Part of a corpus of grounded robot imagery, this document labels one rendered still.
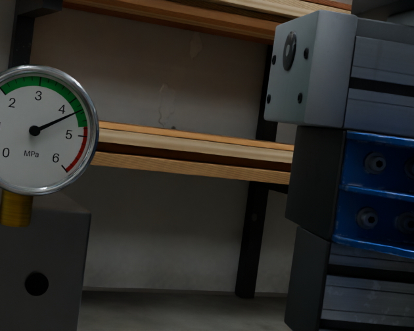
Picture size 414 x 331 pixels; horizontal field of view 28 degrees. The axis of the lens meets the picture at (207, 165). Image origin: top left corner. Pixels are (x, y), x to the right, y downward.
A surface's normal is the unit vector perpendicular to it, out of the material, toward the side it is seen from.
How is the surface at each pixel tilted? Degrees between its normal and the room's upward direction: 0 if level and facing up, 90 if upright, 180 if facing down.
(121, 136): 90
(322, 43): 90
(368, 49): 90
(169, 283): 90
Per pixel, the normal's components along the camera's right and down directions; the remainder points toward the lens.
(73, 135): 0.35, 0.10
